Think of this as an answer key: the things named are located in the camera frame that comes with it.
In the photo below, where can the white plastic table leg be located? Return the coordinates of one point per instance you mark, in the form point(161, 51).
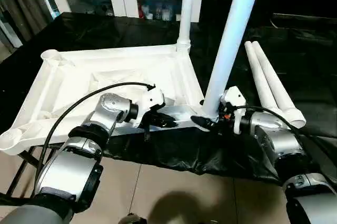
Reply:
point(256, 71)
point(234, 37)
point(271, 71)
point(188, 3)

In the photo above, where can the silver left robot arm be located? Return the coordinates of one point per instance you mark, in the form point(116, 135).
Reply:
point(68, 168)

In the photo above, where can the black plastic mat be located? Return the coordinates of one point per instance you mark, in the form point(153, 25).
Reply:
point(289, 50)

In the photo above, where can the grey robot torso piece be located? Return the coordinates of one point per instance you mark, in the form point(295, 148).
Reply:
point(133, 220)

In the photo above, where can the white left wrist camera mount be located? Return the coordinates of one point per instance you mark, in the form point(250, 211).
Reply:
point(151, 100)

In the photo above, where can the black folding table frame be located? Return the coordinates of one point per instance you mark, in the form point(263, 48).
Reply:
point(23, 166)

